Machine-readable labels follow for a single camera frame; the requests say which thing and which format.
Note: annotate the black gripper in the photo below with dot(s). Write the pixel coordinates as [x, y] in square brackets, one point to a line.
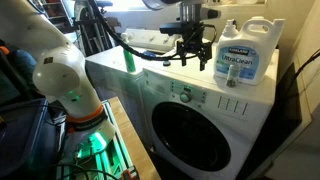
[192, 42]

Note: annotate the small clear glass jar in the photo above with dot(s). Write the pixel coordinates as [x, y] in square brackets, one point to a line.
[232, 76]

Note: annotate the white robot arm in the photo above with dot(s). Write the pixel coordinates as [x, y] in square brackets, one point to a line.
[60, 68]

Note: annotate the white front-load washing machine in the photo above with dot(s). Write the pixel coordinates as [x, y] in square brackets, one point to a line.
[199, 124]

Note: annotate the white detergent jug blue label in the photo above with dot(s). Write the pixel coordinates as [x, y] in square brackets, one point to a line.
[250, 48]

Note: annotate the green bottle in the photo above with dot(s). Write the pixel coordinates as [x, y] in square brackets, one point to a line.
[129, 60]

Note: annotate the wooden table with green rails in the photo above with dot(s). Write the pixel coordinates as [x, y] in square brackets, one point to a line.
[121, 158]

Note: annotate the dark blue plastic bin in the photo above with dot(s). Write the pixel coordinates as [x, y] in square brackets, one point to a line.
[22, 149]

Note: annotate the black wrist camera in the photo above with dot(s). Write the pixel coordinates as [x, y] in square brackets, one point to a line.
[176, 28]

